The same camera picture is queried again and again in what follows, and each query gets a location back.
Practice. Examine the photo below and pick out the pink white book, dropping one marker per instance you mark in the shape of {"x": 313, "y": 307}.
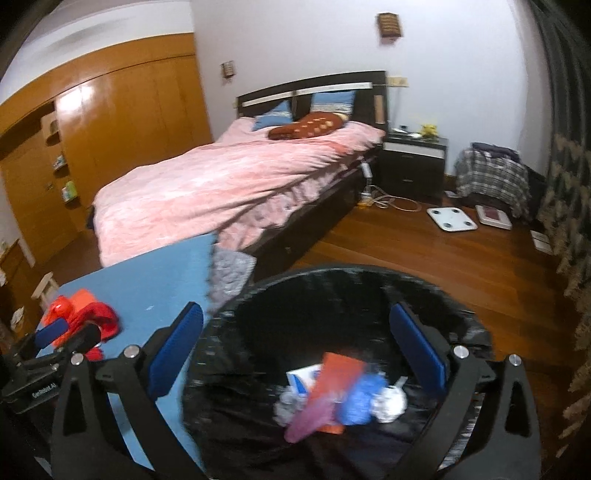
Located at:
{"x": 493, "y": 217}

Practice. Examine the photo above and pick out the blue pillow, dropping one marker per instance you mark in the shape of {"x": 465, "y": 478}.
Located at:
{"x": 278, "y": 116}
{"x": 333, "y": 102}

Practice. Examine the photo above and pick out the right blue pillow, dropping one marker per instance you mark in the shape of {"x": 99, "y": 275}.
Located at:
{"x": 333, "y": 102}

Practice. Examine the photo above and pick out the black white nightstand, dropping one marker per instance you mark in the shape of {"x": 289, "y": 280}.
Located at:
{"x": 413, "y": 167}

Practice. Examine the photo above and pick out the plaid cloth pile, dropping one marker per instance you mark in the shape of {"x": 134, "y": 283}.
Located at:
{"x": 495, "y": 172}

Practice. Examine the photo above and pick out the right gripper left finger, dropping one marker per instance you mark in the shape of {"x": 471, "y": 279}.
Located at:
{"x": 106, "y": 423}

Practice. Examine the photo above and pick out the left blue pillow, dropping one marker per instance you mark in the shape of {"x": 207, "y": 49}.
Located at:
{"x": 278, "y": 116}

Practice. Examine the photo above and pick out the left wall lamp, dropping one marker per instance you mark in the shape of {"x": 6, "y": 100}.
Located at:
{"x": 227, "y": 70}

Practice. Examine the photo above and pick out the patterned curtain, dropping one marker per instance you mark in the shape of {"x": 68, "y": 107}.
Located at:
{"x": 565, "y": 208}

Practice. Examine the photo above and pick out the brown dotted pillow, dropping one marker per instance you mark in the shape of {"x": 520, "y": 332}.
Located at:
{"x": 315, "y": 124}

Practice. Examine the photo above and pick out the red plastic bag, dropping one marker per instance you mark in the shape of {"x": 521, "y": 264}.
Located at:
{"x": 60, "y": 308}

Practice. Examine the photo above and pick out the wooden wardrobe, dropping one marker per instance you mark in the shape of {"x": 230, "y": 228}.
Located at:
{"x": 91, "y": 120}

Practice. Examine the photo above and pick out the yellow plush toy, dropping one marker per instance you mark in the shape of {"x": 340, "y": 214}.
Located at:
{"x": 429, "y": 131}

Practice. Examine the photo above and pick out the wooden sideboard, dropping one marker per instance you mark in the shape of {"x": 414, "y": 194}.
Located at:
{"x": 18, "y": 311}

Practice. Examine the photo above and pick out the dark bed headboard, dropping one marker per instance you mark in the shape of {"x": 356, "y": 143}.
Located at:
{"x": 369, "y": 90}

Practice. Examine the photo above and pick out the pink packet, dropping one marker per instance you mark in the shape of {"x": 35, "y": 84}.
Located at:
{"x": 315, "y": 415}

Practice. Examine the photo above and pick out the right wall lamp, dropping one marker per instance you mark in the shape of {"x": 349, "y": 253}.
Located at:
{"x": 389, "y": 26}

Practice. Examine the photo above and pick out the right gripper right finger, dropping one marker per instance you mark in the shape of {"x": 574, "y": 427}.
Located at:
{"x": 486, "y": 424}

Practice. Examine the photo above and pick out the black trash bin with bag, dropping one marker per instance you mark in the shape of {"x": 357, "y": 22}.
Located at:
{"x": 335, "y": 319}

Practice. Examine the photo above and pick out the blue plastic bag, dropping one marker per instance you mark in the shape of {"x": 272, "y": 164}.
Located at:
{"x": 355, "y": 408}

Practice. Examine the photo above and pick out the red cloth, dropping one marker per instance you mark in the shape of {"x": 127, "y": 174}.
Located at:
{"x": 98, "y": 313}

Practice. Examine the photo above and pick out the blue table cloth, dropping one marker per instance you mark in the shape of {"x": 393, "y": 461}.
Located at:
{"x": 148, "y": 292}

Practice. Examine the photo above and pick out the small wooden stool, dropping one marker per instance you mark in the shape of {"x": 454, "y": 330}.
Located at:
{"x": 46, "y": 291}

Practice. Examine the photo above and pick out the wall lamp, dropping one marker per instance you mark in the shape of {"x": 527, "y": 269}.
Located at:
{"x": 389, "y": 26}
{"x": 227, "y": 70}

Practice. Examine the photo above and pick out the bed with pink cover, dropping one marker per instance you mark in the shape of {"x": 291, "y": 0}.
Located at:
{"x": 240, "y": 187}

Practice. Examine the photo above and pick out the white blue medicine box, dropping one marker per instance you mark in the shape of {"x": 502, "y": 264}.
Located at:
{"x": 302, "y": 380}

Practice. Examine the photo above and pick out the white tissue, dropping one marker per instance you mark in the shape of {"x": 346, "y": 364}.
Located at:
{"x": 389, "y": 404}

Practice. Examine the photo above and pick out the white bathroom scale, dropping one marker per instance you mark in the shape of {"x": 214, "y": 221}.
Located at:
{"x": 452, "y": 219}

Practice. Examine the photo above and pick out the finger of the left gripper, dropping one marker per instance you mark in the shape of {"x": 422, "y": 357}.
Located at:
{"x": 50, "y": 332}
{"x": 80, "y": 343}

